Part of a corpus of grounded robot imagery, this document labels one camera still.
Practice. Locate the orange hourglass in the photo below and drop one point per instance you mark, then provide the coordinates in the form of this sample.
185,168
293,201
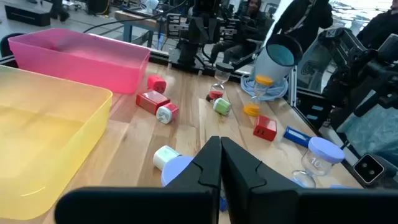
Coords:
264,80

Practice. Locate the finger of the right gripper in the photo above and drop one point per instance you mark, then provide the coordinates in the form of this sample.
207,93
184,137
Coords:
214,29
196,29

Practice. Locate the black equipment case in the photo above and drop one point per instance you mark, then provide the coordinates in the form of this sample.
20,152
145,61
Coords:
28,15

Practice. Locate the wooden workbench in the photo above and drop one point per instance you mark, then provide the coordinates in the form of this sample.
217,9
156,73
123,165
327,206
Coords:
136,21

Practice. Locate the red wall charger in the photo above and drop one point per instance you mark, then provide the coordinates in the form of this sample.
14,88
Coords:
152,102
265,128

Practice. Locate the pink translucent plastic bin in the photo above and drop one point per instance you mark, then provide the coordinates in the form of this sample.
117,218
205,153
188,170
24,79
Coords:
77,62

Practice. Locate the small red cube charger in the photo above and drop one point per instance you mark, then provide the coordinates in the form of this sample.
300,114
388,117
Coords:
156,84

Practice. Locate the person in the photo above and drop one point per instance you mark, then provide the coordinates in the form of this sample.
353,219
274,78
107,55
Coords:
59,9
377,29
245,28
303,18

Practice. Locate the green and white charger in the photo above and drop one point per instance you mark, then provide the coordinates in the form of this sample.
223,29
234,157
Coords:
222,106

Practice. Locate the black table-level camera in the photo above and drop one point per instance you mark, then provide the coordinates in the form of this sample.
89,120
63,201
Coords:
368,169

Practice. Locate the yellow translucent plastic bin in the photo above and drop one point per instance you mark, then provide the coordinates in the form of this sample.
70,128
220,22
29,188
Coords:
46,140

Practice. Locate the blue digital clock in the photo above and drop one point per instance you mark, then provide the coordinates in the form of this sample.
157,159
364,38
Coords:
295,136

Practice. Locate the white bullet security camera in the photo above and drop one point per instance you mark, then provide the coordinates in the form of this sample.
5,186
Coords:
267,65

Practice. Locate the purple capped hourglass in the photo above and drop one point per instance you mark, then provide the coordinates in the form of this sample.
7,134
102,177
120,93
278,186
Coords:
326,149
175,169

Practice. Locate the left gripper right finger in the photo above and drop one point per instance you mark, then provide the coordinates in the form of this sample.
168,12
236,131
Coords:
255,199

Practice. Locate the silver metal bracket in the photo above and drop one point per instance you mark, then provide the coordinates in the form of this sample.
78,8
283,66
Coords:
292,85

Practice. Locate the black chair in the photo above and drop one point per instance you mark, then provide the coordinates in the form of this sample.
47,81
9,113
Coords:
7,46

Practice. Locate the red and white charger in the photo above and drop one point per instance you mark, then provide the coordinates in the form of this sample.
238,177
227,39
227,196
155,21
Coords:
168,113

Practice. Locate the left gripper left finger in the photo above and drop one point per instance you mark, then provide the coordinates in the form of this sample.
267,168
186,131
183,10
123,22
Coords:
199,193

